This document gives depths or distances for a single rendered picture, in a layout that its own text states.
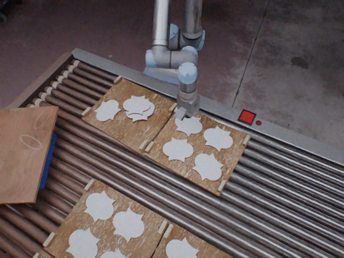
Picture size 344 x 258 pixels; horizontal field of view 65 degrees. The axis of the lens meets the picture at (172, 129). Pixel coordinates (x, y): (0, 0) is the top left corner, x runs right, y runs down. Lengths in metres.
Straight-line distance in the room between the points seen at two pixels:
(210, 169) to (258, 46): 2.21
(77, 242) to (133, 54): 2.36
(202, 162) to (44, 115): 0.83
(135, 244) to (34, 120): 0.79
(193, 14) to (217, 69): 1.57
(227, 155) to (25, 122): 1.01
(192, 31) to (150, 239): 1.05
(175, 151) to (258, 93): 1.64
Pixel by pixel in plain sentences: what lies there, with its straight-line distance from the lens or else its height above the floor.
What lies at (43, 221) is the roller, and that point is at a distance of 1.39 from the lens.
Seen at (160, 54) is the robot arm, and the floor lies 1.34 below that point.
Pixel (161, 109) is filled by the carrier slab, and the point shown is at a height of 0.94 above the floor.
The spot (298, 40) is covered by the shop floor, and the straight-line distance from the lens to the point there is 3.47.
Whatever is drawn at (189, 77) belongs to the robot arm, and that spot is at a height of 1.33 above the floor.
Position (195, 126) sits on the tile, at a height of 0.95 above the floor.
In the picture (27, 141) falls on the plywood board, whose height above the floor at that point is 1.04.
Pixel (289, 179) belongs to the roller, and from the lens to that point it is 1.36.
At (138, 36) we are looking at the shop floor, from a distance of 3.43.
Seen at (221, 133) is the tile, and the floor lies 0.95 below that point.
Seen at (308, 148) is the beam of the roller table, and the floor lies 0.91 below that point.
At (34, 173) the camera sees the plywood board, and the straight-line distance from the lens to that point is 1.35.
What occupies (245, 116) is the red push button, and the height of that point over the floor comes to 0.93.
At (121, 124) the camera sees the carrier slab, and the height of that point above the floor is 0.94.
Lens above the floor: 2.11
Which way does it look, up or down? 58 degrees down
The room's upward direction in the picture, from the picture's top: 7 degrees counter-clockwise
